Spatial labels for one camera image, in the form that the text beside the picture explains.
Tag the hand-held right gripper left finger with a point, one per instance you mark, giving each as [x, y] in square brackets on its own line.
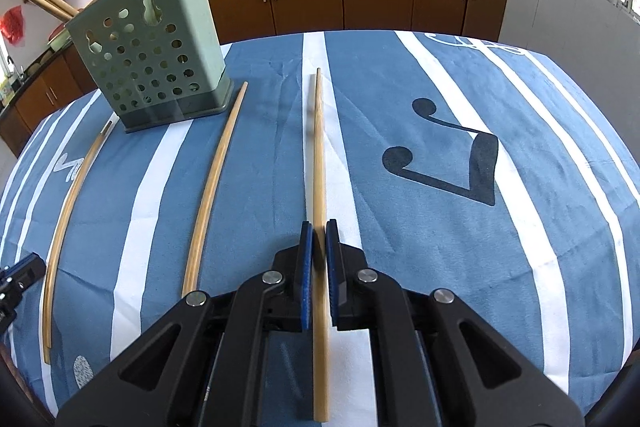
[306, 277]

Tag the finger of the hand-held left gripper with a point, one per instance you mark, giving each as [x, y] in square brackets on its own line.
[27, 274]

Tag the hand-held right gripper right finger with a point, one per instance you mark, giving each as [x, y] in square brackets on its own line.
[331, 277]

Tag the green perforated utensil holder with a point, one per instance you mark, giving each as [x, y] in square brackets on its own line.
[207, 32]

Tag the metal faucet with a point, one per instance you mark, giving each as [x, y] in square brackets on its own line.
[15, 69]

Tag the red hanging plastic bag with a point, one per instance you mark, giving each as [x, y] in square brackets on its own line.
[12, 24]

